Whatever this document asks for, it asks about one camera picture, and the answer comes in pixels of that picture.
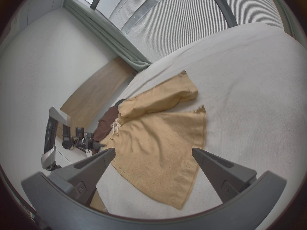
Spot bed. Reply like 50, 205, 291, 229
59, 21, 307, 220

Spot window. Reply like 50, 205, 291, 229
77, 0, 292, 64

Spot grey-green curtain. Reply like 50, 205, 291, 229
269, 0, 296, 39
65, 0, 153, 72

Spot brown shorts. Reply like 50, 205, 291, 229
93, 107, 119, 143

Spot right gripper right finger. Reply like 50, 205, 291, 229
192, 148, 258, 204

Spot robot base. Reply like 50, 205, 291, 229
41, 149, 61, 172

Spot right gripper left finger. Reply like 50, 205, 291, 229
51, 148, 116, 207

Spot tan shorts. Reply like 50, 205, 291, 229
99, 70, 207, 210

